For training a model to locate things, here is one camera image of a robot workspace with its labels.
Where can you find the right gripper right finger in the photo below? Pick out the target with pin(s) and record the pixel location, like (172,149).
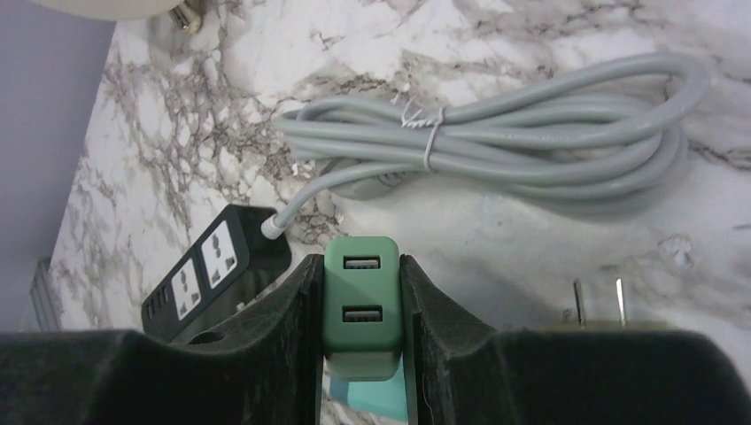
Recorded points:
(459,370)

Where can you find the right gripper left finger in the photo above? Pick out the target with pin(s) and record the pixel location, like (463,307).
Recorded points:
(262,365)

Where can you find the teal usb charger plug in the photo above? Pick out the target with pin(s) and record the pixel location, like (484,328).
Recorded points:
(383,398)

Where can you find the black power strip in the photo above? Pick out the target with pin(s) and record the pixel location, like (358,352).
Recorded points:
(228,266)

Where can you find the yellow usb charger plug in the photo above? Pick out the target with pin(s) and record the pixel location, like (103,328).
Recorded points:
(606,310)

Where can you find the green usb charger plug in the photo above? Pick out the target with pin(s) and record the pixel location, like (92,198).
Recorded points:
(362,320)

